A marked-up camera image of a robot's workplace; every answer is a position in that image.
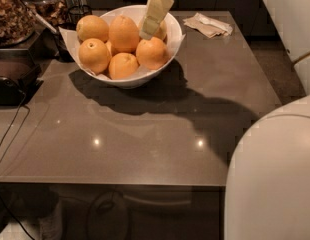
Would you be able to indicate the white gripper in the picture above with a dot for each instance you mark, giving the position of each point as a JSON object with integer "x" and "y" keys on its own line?
{"x": 157, "y": 12}

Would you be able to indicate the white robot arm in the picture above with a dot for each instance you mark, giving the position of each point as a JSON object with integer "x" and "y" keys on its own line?
{"x": 262, "y": 150}

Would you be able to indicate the white bowl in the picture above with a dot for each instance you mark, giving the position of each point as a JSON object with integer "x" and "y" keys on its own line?
{"x": 136, "y": 12}

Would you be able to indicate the small hidden middle orange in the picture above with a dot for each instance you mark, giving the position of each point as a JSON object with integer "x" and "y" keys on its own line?
{"x": 109, "y": 47}

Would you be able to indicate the crumpled paper napkin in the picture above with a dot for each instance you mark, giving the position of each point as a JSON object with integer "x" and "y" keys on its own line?
{"x": 208, "y": 26}

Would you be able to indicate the glass jar of nuts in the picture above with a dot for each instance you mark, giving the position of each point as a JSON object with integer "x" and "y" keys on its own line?
{"x": 16, "y": 23}

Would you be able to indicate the black appliance box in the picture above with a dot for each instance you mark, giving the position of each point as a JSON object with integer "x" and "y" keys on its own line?
{"x": 18, "y": 77}

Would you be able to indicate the white handled utensil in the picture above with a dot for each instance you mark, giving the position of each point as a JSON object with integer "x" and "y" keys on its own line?
{"x": 40, "y": 19}

